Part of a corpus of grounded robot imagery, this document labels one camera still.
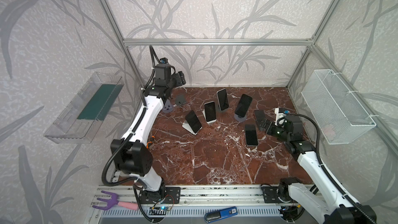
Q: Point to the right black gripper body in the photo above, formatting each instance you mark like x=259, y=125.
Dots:
x=276, y=131

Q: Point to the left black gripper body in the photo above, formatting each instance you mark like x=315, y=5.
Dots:
x=176, y=80

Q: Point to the grey small phone stand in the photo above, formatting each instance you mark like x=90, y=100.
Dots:
x=168, y=107

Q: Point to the pink-edged black phone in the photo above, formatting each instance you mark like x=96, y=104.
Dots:
x=259, y=116

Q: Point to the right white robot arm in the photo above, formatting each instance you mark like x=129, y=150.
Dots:
x=338, y=206

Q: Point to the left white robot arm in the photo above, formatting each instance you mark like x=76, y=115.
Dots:
x=130, y=154

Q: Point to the tall black phone on stand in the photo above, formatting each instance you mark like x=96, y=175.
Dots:
x=243, y=105

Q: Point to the white-edged phone on stand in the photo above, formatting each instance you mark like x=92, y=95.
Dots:
x=210, y=112

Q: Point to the white folding phone stand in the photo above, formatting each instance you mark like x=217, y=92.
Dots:
x=187, y=127

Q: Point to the upright phone on grey stand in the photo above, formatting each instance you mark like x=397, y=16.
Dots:
x=223, y=101

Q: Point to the blue and black marker tool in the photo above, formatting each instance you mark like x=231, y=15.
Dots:
x=220, y=214

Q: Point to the green circuit board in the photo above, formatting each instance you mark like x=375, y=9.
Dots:
x=161, y=209

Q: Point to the purple pink hand tool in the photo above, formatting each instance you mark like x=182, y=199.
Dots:
x=113, y=201

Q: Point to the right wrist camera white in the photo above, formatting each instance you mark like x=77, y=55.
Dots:
x=280, y=114

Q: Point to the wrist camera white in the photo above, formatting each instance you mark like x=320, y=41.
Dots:
x=164, y=61
x=280, y=114

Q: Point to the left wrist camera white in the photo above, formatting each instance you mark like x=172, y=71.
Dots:
x=164, y=61

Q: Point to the white wire mesh basket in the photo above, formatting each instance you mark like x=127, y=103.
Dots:
x=339, y=114

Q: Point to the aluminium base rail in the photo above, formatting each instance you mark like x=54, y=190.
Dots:
x=201, y=195

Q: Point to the clear plastic wall bin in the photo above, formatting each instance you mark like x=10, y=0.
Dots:
x=80, y=121

